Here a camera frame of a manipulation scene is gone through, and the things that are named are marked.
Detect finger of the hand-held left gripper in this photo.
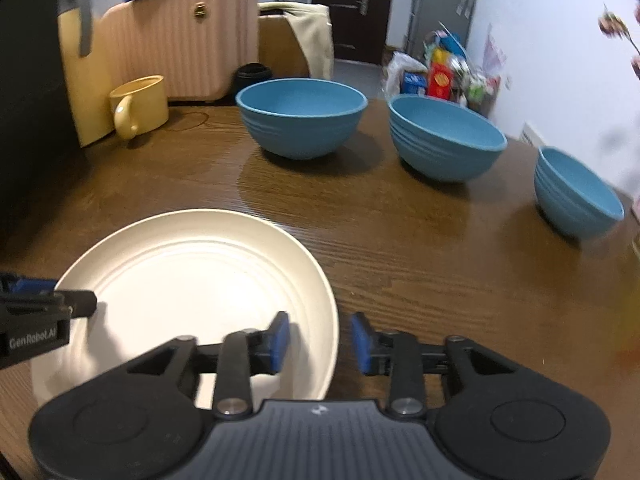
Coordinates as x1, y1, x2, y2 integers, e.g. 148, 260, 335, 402
0, 272, 56, 297
52, 289, 99, 319

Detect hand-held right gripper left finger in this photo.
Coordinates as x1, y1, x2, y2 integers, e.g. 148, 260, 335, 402
125, 311, 292, 420

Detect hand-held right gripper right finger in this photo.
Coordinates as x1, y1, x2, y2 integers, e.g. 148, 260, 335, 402
350, 312, 518, 420

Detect blue bowl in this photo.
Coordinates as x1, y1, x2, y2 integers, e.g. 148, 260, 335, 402
388, 94, 508, 184
235, 78, 369, 161
533, 146, 626, 239

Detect black paper bag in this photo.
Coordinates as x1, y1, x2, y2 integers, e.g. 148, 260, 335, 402
0, 0, 87, 243

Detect brown rubber band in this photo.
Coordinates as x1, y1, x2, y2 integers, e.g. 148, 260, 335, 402
167, 110, 209, 132

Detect yellow mug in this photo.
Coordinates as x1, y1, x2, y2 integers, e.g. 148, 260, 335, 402
109, 75, 170, 140

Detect blue box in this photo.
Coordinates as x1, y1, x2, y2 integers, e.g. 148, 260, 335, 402
401, 72, 429, 97

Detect black cylinder cup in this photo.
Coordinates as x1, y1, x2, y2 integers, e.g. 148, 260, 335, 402
235, 63, 274, 97

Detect pink ribbed suitcase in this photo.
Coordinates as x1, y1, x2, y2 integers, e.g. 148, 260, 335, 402
94, 0, 260, 106

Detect red box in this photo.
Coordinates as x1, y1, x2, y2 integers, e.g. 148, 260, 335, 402
427, 62, 454, 100

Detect white plastic bag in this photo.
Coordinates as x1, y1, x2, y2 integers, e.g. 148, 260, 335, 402
382, 51, 429, 99

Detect metal storage rack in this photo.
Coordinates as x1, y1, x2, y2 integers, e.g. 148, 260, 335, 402
450, 55, 502, 116

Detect brown chair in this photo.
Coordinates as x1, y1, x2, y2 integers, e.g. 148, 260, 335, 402
257, 10, 312, 82

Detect chair with beige cloth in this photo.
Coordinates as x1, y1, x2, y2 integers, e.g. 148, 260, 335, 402
257, 1, 335, 81

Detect blue fabric bag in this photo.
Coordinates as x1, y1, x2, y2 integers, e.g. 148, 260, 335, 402
424, 30, 466, 56

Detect dark brown door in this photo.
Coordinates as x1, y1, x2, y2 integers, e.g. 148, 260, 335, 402
311, 0, 396, 66

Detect grey refrigerator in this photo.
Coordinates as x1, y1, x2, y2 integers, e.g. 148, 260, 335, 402
405, 0, 484, 61

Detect dried pink roses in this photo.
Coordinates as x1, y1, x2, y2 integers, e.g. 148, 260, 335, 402
597, 2, 640, 81

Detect yellow jug with grey handle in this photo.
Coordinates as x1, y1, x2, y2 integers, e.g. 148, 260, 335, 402
56, 0, 117, 149

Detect purple feather wall decoration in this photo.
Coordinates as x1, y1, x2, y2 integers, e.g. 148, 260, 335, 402
482, 25, 507, 78

